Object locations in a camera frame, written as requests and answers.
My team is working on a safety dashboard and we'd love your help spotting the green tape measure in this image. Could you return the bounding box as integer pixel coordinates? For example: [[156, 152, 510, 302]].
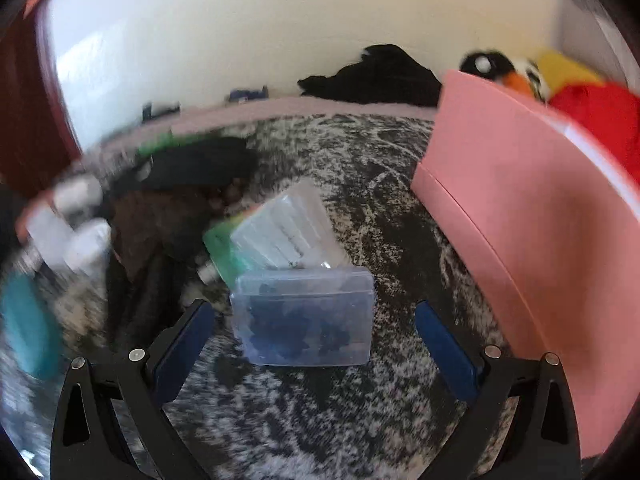
[[137, 131, 174, 157]]

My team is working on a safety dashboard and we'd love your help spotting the black selfie stick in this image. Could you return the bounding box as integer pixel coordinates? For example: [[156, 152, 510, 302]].
[[141, 102, 181, 124]]

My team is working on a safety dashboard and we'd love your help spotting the red plush cushion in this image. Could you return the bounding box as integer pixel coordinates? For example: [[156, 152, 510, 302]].
[[549, 82, 640, 182]]

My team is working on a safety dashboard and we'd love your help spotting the white labelled pill bottle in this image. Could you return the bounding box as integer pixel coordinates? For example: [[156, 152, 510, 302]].
[[52, 174, 103, 214]]

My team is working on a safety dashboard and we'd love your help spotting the yellow plush cushion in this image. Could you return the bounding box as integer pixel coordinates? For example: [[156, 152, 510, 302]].
[[535, 50, 605, 99]]

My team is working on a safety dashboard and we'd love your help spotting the blue object on bed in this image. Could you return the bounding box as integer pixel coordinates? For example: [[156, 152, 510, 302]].
[[227, 86, 269, 103]]

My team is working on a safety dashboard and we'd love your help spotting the panda plush toy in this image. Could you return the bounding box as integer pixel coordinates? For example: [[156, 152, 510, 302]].
[[459, 50, 550, 103]]

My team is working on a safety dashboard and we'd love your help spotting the white bottle cap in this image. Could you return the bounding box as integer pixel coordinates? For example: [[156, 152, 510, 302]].
[[63, 218, 112, 275]]

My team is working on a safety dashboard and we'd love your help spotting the black sock with white logo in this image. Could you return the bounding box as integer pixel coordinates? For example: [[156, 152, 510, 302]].
[[117, 136, 257, 191]]

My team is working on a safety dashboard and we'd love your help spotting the clear box with dark clips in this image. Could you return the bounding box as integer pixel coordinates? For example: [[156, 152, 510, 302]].
[[230, 266, 376, 367]]

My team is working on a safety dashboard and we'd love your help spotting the brown cloth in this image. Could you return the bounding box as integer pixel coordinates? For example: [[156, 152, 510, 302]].
[[108, 185, 241, 281]]

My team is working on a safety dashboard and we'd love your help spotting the black garment on bed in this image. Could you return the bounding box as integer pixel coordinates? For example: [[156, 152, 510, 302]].
[[297, 44, 442, 107]]

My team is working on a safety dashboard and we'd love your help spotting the mint green tube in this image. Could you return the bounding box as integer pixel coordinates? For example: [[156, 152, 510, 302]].
[[203, 209, 260, 290]]

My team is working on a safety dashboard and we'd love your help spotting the teal glasses case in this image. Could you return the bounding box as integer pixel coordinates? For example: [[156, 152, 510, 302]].
[[1, 272, 62, 380]]

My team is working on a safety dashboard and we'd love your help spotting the pink cardboard box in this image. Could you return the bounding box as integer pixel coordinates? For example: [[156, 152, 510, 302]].
[[411, 70, 639, 457]]

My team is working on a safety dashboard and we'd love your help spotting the clear lidded plastic case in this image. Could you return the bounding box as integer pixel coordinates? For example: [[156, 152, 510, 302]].
[[230, 179, 352, 269]]

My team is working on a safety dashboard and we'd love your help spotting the white plastic bottle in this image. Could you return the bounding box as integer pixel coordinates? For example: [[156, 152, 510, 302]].
[[26, 206, 75, 270]]

